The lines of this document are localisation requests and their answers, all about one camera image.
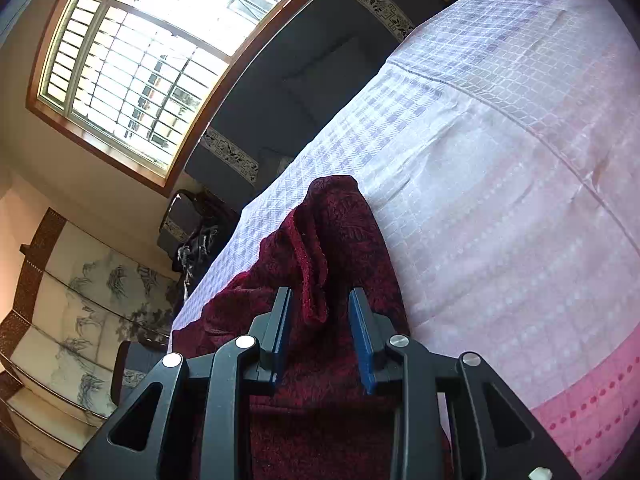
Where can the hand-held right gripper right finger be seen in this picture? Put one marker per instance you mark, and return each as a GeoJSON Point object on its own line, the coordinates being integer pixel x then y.
{"type": "Point", "coordinates": [361, 340]}

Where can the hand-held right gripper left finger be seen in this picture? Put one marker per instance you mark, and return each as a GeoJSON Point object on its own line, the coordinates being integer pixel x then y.
{"type": "Point", "coordinates": [282, 332]}

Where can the dark red patterned garment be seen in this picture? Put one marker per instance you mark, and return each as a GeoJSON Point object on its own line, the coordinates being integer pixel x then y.
{"type": "Point", "coordinates": [320, 280]}

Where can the dark wooden armchair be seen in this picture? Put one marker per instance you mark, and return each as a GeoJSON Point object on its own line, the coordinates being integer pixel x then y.
{"type": "Point", "coordinates": [192, 230]}

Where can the dark cushioned stool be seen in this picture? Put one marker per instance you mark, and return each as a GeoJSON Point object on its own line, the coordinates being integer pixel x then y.
{"type": "Point", "coordinates": [132, 367]}

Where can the pink and purple checkered bedsheet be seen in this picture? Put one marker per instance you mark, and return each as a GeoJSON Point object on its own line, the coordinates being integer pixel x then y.
{"type": "Point", "coordinates": [480, 185]}

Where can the painted folding screen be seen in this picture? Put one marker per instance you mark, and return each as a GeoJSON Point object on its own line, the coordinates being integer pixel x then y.
{"type": "Point", "coordinates": [65, 320]}

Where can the dark blue sofa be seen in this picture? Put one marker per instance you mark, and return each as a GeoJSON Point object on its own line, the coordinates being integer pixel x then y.
{"type": "Point", "coordinates": [305, 75]}

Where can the wood framed barred window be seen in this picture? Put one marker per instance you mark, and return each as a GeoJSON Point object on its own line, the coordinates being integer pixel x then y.
{"type": "Point", "coordinates": [145, 55]}

